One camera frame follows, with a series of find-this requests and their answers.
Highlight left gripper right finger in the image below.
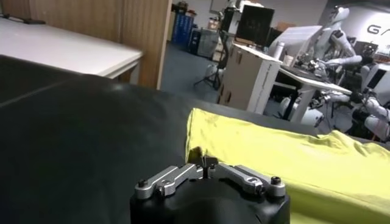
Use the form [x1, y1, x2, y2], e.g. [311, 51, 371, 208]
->
[204, 155, 286, 199]

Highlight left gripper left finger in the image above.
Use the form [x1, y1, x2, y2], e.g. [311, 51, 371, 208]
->
[134, 147, 208, 200]

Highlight yellow-green t-shirt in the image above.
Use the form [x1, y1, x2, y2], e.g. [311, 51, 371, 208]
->
[185, 108, 390, 224]

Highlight black plastic table cover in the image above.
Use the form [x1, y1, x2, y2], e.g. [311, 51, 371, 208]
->
[0, 54, 89, 104]
[0, 74, 390, 224]

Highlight tall white cardboard box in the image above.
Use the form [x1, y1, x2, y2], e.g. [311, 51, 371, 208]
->
[216, 43, 283, 115]

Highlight white adjustable standing desk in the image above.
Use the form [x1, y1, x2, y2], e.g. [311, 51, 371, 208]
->
[269, 65, 353, 122]

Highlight white water bottle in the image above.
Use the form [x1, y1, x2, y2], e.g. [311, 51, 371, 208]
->
[273, 41, 286, 60]

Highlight white humanoid robot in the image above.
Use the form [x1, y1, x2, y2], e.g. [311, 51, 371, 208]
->
[316, 5, 363, 66]
[278, 62, 390, 142]

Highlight white curved panel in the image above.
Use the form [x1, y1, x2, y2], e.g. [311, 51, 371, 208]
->
[268, 25, 323, 68]

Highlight blue plastic crate stack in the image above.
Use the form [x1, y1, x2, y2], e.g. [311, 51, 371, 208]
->
[172, 12, 196, 52]

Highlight black monitor screen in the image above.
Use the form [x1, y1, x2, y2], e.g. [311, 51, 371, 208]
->
[236, 4, 275, 48]

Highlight white rectangular table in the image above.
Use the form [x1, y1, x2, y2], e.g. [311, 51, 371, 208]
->
[0, 16, 143, 85]

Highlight wooden slat partition screen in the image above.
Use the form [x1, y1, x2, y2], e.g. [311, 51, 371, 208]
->
[0, 0, 173, 91]

